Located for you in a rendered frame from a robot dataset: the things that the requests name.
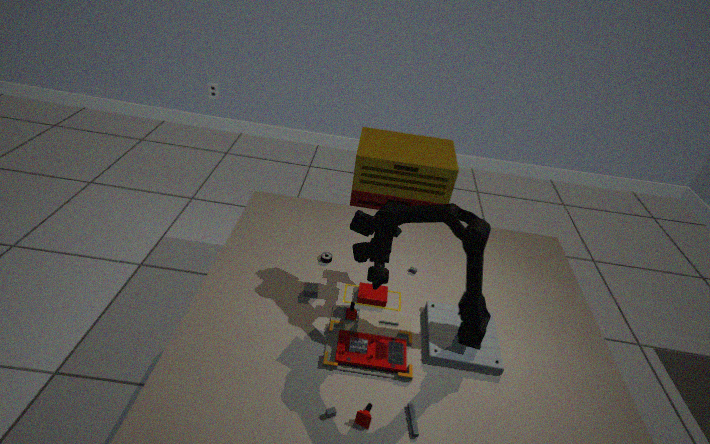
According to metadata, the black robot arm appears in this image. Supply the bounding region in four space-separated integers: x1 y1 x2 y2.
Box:
350 202 491 349

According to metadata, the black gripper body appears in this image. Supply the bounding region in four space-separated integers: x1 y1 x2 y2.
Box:
367 241 392 284

